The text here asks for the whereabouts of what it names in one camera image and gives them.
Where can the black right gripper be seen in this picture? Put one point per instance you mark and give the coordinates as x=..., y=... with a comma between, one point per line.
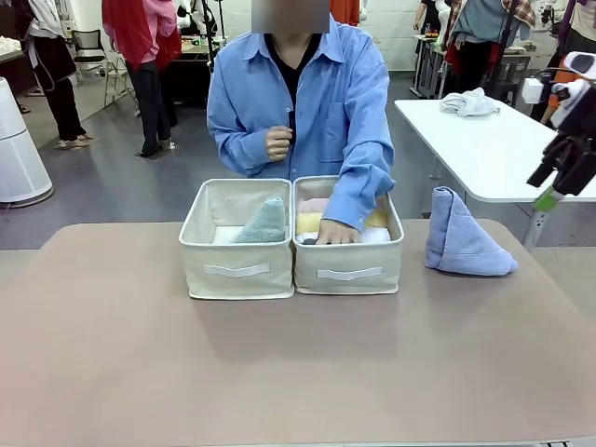
x=575, y=160

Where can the pink towel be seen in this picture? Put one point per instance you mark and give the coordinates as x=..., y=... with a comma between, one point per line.
x=312, y=205

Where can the yellow towel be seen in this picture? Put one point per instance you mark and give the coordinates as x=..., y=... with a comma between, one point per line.
x=309, y=223

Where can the green cone towel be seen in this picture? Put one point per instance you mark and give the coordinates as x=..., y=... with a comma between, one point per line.
x=263, y=223

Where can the person's right forearm blue sleeve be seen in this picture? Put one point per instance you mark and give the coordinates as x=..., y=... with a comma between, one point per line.
x=242, y=144

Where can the person's left forearm blue sleeve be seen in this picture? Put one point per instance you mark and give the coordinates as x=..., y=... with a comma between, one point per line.
x=358, y=195

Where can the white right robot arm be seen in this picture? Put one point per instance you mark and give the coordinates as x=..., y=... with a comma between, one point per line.
x=572, y=100

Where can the metal folding stool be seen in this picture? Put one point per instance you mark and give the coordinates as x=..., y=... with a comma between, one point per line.
x=116, y=84

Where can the person's left hand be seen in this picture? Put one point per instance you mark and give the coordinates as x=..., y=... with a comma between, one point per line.
x=337, y=233

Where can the person's right hand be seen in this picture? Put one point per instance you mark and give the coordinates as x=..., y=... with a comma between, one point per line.
x=278, y=144

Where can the white side table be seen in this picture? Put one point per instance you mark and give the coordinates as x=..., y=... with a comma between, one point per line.
x=489, y=153

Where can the blue cone folded towel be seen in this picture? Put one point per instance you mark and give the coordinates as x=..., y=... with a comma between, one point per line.
x=458, y=242

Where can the white crumpled cloth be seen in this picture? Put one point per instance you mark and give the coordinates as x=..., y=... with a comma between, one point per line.
x=468, y=103

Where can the mannequin with orange trousers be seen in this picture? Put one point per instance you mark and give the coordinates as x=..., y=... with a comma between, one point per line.
x=575, y=28

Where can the grey metal background table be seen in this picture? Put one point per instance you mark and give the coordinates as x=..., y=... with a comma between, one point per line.
x=430, y=65

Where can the mannequin with blue plaid clothes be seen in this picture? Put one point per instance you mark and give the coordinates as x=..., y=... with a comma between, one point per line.
x=484, y=28

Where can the person in black clothes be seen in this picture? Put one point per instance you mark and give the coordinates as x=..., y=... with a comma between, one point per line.
x=427, y=14

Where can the beige fabric storage box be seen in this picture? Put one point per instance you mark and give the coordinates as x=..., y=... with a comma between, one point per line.
x=242, y=274
x=349, y=274

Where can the person in blue shirt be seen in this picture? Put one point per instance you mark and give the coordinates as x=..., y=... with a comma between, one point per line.
x=326, y=93

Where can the red hanging garment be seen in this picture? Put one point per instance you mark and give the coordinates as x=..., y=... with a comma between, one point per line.
x=345, y=10

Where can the black tripod stand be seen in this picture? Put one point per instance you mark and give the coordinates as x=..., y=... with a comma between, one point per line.
x=215, y=32

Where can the cluttered background desk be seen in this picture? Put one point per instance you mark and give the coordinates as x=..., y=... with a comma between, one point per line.
x=195, y=49

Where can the person in red and pink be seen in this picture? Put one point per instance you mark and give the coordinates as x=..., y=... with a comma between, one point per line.
x=139, y=60

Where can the black office chair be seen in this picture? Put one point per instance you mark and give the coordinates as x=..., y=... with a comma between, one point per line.
x=88, y=46

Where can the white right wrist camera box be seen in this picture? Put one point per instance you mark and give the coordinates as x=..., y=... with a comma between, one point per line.
x=533, y=89

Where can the white ribbed cylinder pedestal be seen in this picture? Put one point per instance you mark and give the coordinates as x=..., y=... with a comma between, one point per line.
x=18, y=158

